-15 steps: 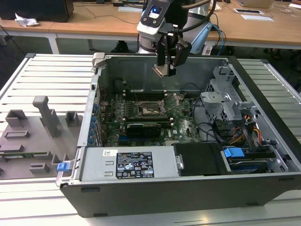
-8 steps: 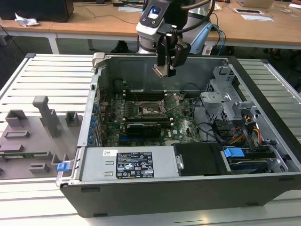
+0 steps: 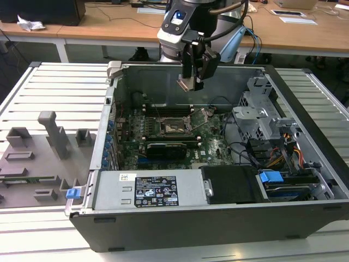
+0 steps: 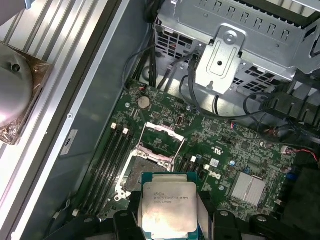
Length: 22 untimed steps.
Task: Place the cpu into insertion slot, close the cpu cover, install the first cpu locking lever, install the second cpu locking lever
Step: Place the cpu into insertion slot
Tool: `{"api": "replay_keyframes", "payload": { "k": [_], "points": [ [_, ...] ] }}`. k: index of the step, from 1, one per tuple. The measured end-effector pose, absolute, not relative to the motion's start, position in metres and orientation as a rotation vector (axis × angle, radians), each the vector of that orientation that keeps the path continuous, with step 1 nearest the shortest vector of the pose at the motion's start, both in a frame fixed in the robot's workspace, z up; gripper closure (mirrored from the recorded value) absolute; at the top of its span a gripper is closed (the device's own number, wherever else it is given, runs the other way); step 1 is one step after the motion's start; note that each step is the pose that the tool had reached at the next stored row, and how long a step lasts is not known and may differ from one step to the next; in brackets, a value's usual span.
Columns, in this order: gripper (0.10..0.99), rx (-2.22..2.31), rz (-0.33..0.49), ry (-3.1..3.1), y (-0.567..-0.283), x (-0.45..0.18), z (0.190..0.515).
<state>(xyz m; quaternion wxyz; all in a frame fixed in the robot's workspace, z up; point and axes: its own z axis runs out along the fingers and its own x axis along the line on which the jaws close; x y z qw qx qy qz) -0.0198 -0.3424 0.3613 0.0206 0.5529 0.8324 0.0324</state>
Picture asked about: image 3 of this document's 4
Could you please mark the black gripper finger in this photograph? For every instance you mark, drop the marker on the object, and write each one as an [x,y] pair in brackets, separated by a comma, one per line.
[210,65]
[188,68]

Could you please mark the silver CPU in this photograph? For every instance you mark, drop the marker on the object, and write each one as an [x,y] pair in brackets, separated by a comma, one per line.
[185,84]

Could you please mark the metal locking lever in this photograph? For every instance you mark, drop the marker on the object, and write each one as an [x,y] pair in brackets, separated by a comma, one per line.
[156,110]
[200,125]

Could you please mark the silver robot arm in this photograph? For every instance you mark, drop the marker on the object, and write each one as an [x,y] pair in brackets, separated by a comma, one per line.
[201,16]

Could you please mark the black RAM slot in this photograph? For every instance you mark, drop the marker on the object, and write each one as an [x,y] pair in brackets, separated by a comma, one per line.
[169,136]
[169,108]
[169,140]
[169,112]

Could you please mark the CPU socket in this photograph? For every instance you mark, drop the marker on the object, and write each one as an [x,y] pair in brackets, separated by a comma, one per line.
[171,128]

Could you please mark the blue expansion slot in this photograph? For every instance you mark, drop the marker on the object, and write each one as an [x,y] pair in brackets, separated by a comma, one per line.
[143,163]

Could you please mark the black plastic bay cover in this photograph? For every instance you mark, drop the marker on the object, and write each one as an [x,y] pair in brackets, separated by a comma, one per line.
[231,185]

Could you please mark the coin cell battery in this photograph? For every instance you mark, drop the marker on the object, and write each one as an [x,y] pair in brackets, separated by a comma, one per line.
[210,111]

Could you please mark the black office chair base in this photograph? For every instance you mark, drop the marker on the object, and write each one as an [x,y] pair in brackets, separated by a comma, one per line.
[139,54]

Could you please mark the white paper sheet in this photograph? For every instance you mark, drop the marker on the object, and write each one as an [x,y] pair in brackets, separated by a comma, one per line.
[150,11]
[298,20]

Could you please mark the black cylindrical component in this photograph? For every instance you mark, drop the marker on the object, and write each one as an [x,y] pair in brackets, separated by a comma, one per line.
[139,98]

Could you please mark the metal drive cage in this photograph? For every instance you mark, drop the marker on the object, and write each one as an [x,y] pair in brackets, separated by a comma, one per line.
[251,114]

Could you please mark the white crumpled bag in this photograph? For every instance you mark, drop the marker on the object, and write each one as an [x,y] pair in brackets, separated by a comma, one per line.
[253,6]

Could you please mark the grey case release latch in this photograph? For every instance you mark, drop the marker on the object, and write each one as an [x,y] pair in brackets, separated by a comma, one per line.
[114,68]

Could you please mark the green motherboard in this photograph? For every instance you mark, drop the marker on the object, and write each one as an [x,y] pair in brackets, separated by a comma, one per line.
[210,147]

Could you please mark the wooden desk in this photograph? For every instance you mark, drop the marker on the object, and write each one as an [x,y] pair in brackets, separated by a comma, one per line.
[109,30]

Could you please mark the black graphics card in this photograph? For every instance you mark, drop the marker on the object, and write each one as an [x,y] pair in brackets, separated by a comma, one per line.
[166,150]

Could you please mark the white framed tablet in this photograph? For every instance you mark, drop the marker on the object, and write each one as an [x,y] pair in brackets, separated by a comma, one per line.
[287,12]

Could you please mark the black connector block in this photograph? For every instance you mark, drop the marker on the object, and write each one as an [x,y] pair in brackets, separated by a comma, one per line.
[257,148]

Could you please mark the beige laptop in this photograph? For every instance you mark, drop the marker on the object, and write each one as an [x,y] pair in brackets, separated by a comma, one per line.
[297,3]

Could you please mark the hard disk in blue carrier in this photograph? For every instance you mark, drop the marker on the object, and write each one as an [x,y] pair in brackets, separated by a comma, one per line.
[271,178]

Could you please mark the silver power supply unit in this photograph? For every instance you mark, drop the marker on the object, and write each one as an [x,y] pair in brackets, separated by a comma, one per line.
[109,191]

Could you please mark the black equipment box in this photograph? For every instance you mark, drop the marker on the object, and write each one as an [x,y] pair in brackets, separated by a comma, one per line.
[41,11]

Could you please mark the white crumpled paper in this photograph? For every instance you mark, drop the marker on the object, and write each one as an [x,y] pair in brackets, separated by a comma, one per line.
[30,25]

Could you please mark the black open PC case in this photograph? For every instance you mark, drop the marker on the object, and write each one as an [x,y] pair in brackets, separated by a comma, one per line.
[191,232]

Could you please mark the blue case latch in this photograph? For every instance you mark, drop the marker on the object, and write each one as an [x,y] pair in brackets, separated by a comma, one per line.
[73,193]

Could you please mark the grey parts rack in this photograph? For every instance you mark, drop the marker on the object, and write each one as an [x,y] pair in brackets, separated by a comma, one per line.
[41,163]

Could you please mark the green RAM stick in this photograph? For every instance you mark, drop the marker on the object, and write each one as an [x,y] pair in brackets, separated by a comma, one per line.
[41,178]

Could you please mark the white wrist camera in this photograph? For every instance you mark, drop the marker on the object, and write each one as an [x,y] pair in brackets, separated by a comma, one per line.
[170,34]

